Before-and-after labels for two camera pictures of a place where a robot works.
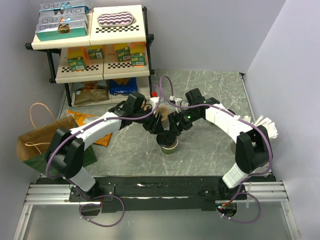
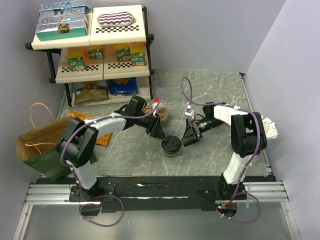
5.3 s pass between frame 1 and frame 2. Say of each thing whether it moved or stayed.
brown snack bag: stayed
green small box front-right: stayed
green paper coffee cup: moved
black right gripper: moved
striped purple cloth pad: stayed
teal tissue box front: stayed
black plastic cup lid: moved
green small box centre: stayed
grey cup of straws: stayed
